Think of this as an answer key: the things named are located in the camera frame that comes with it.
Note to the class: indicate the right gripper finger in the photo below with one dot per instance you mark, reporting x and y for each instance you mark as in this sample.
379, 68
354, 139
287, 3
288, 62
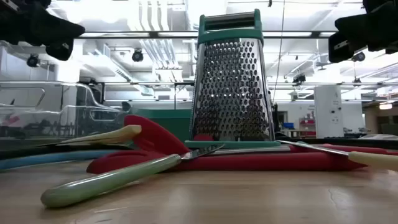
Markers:
354, 21
357, 35

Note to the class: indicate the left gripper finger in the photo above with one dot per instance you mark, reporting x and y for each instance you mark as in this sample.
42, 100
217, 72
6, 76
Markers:
56, 21
56, 35

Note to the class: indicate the black slotted spoon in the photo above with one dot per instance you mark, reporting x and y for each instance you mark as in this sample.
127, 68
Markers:
46, 151

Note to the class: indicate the small blue silicone spatula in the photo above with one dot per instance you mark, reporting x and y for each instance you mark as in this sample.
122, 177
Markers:
301, 143

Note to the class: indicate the red spatula with steel neck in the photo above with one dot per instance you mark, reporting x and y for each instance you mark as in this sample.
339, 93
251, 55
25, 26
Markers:
152, 137

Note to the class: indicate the red silicone spoon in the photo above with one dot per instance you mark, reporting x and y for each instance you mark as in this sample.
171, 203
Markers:
264, 161

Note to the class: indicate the black ceiling spotlight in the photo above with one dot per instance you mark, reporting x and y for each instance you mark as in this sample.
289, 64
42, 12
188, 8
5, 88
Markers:
299, 79
360, 57
137, 56
33, 60

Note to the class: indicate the clear plastic bin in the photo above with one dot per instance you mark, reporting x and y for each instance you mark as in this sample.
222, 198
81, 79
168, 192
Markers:
62, 102

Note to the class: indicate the white pillar cabinet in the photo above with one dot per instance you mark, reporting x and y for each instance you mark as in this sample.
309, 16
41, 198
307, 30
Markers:
328, 109

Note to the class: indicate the black ceiling track beam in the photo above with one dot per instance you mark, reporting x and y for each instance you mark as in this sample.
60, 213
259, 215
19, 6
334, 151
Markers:
155, 34

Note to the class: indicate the green plastic bin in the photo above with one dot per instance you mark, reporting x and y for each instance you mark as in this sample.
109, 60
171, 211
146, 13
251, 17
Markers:
177, 121

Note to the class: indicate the black metal table frame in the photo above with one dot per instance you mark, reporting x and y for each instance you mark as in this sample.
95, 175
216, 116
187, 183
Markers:
373, 140

